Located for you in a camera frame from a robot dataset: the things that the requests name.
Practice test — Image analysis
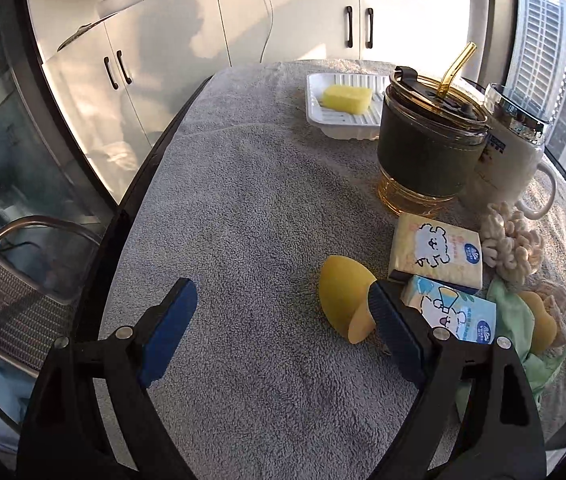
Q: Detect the yellow egg-shaped makeup sponge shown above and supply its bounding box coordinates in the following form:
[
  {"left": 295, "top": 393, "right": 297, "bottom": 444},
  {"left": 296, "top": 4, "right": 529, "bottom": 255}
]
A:
[{"left": 318, "top": 255, "right": 379, "bottom": 345}]

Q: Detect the white ribbed plastic tray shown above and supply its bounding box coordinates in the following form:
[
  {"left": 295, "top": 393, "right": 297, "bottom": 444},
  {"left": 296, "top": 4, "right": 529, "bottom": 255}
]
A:
[{"left": 305, "top": 72, "right": 389, "bottom": 140}]

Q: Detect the grey terry towel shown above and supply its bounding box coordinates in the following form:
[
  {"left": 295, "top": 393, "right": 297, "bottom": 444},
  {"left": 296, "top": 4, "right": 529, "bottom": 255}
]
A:
[{"left": 98, "top": 60, "right": 566, "bottom": 480}]

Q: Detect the white cable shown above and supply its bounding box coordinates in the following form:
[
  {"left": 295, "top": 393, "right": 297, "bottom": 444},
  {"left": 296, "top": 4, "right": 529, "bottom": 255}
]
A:
[{"left": 257, "top": 0, "right": 275, "bottom": 64}]

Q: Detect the blue tissue pack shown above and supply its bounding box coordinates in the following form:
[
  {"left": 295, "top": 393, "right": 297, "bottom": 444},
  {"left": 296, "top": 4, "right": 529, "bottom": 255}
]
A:
[{"left": 400, "top": 275, "right": 498, "bottom": 345}]

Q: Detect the yellow block sponge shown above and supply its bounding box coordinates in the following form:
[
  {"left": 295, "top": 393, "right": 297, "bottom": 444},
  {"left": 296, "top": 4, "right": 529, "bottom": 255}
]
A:
[{"left": 323, "top": 85, "right": 373, "bottom": 112}]

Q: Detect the white mug with lid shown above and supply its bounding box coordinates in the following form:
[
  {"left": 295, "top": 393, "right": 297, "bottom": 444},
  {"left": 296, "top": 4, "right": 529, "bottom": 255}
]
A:
[{"left": 458, "top": 82, "right": 558, "bottom": 221}]

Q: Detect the yellow tissue pack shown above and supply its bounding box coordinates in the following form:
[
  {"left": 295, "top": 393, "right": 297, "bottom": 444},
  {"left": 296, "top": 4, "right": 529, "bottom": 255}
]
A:
[{"left": 388, "top": 212, "right": 484, "bottom": 291}]

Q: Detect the white cabinet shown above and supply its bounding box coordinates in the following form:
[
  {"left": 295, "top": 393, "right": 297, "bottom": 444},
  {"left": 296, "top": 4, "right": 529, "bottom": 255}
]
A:
[{"left": 18, "top": 0, "right": 484, "bottom": 206}]

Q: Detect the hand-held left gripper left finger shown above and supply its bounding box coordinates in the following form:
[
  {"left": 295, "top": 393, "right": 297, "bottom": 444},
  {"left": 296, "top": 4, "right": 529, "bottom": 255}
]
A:
[{"left": 16, "top": 277, "right": 199, "bottom": 480}]

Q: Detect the light green cloth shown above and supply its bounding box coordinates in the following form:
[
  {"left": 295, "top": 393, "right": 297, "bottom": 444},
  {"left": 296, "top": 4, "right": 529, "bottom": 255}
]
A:
[{"left": 455, "top": 279, "right": 566, "bottom": 418}]

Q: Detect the metal mesh chair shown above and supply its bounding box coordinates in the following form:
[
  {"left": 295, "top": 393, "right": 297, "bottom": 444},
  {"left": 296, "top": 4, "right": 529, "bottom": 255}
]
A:
[{"left": 0, "top": 215, "right": 103, "bottom": 378}]

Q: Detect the cream chenille scrunchie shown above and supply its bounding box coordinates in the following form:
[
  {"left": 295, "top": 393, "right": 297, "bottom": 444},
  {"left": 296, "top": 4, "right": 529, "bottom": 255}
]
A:
[{"left": 479, "top": 201, "right": 546, "bottom": 278}]

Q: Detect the high-rise building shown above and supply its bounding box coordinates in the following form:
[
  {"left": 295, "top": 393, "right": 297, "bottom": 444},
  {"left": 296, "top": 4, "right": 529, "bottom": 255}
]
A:
[{"left": 505, "top": 0, "right": 566, "bottom": 191}]

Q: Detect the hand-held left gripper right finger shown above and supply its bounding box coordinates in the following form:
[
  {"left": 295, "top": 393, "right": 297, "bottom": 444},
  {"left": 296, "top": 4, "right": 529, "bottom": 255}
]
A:
[{"left": 368, "top": 280, "right": 548, "bottom": 480}]

